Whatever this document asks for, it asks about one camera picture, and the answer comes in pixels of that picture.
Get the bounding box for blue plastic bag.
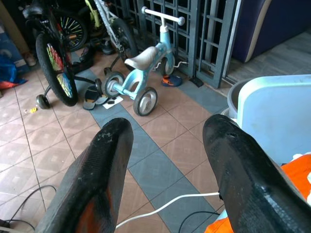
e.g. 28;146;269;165
0;55;28;90

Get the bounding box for dark blue slipper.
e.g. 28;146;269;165
82;85;101;111

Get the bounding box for white and green bicycle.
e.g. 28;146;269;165
84;0;139;76

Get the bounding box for grey plastic bucket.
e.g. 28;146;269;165
226;79;252;118

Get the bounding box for light blue toddler tricycle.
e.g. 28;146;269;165
101;6;186;117

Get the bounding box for black thin cable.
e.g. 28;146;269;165
178;210;221;233

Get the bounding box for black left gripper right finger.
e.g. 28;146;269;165
202;114;311;233

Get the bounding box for grey metal grille gate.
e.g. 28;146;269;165
109;0;243;89

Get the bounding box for white sneaker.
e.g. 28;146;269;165
22;52;37;67

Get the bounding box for black kids bicycle colourful spokes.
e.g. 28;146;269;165
22;2;103;110

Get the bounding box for white paper sheet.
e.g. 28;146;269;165
102;96;124;110

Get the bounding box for white cable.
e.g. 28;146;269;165
115;192;219;230

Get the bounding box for dark blue sofa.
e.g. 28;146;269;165
232;0;311;63

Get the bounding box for black bicycle wheel green spokes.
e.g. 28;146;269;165
55;11;88;52

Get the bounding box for light blue plastic laundry basket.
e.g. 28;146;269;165
237;74;311;165

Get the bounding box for orange cloth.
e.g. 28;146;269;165
205;154;311;233

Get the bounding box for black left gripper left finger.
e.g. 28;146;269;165
35;117;134;233

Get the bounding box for blue and orange sandal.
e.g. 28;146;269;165
161;74;183;87

